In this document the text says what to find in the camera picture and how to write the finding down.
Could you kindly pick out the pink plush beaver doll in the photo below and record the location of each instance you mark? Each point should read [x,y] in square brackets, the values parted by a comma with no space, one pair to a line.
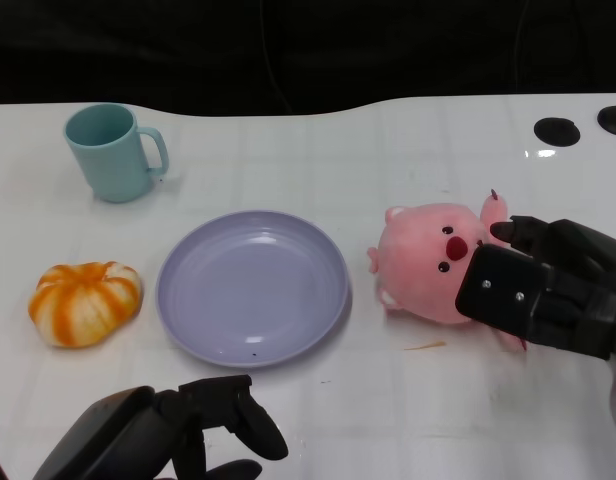
[418,260]

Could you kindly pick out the teal plastic mug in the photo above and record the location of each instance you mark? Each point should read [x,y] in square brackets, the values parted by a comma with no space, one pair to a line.
[113,160]

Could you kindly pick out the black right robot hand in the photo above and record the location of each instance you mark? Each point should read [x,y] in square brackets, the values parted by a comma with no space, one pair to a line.
[508,290]

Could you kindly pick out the black round table grommet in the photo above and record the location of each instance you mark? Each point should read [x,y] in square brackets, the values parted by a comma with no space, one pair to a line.
[556,132]
[614,120]

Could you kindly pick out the lilac round plate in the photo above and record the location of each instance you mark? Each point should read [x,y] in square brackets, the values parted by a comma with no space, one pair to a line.
[253,290]

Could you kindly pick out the orange white striped pumpkin toy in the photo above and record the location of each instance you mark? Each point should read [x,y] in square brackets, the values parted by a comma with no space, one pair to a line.
[83,305]

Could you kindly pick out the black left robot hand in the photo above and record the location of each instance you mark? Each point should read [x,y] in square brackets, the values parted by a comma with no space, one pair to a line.
[118,435]

